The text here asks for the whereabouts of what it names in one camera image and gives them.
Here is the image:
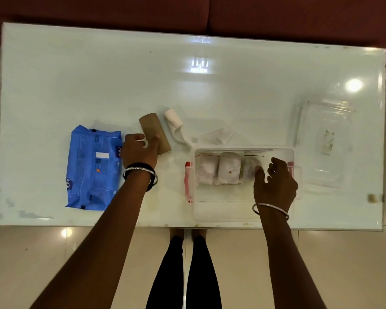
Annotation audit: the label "person's right hand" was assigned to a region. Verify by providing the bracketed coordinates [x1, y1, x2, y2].
[253, 157, 299, 212]

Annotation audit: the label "person's left hand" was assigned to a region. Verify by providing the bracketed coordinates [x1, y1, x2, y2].
[121, 133, 161, 170]

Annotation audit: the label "brown cardboard tube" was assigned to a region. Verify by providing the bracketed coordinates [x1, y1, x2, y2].
[139, 113, 172, 157]

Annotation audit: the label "person's right forearm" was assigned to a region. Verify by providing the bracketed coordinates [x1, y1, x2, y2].
[260, 206, 329, 309]

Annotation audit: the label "person's left forearm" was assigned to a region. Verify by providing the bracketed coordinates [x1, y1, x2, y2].
[29, 172, 156, 309]

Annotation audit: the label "white roll in zip bag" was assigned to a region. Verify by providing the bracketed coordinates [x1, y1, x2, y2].
[241, 157, 264, 184]
[196, 155, 220, 186]
[218, 152, 244, 186]

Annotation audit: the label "white bandage roll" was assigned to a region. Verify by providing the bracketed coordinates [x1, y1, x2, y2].
[164, 108, 235, 148]

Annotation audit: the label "black wrist band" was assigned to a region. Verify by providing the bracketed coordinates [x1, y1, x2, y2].
[124, 162, 158, 192]

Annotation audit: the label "silver bangle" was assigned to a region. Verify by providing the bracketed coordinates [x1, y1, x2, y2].
[252, 203, 290, 221]
[123, 167, 157, 188]

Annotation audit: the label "clear plastic container red latches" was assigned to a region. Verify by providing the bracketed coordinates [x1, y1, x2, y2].
[185, 146, 303, 223]

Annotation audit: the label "blue plastic packet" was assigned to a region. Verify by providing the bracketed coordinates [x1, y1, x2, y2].
[65, 125, 125, 211]

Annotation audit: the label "clear plastic lid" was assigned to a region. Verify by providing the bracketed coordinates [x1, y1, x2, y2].
[288, 99, 358, 191]

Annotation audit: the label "person's right leg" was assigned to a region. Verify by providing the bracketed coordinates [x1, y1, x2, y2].
[186, 229, 223, 309]

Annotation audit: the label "person's leg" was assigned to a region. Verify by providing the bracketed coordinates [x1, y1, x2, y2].
[146, 229, 185, 309]
[186, 229, 223, 309]

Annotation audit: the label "person's left leg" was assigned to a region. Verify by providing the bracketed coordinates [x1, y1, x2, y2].
[146, 229, 185, 309]

